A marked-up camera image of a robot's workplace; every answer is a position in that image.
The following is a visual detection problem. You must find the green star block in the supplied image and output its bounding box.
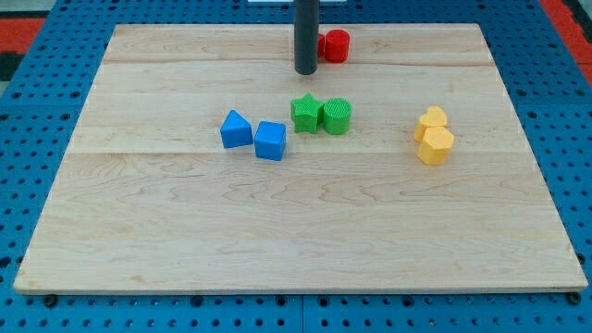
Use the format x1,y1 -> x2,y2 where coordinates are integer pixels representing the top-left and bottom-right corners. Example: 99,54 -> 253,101
290,93 -> 324,134

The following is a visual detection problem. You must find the blue cube block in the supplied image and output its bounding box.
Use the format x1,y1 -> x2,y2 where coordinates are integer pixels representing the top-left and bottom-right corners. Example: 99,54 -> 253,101
254,121 -> 286,161

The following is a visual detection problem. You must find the green cylinder block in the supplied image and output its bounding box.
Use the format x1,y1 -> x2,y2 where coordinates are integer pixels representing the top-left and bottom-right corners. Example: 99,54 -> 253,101
322,97 -> 352,135

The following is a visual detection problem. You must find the blue triangle block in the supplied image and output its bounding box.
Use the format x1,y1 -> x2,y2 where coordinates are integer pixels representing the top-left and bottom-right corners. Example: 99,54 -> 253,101
219,110 -> 253,149

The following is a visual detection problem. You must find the wooden board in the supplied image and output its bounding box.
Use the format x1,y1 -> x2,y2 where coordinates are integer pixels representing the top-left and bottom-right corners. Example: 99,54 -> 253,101
14,24 -> 587,295

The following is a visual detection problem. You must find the red block behind rod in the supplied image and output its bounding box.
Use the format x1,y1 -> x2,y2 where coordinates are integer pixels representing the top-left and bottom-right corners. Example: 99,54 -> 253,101
317,33 -> 325,58

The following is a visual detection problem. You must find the red cylinder block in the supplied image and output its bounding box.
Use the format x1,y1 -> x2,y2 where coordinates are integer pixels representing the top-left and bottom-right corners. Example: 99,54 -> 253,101
325,29 -> 351,63

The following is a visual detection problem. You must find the yellow hexagon block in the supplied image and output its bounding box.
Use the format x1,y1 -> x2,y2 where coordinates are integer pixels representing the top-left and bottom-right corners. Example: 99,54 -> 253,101
417,127 -> 455,166

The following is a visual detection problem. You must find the yellow heart block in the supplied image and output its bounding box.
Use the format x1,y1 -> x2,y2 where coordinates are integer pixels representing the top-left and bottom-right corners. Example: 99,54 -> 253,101
413,105 -> 448,142

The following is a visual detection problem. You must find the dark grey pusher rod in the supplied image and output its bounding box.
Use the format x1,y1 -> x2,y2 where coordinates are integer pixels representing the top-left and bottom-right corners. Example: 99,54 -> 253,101
294,0 -> 320,75

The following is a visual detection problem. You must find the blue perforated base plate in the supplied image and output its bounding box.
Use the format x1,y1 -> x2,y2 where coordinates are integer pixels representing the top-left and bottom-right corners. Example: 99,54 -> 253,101
1,0 -> 591,332

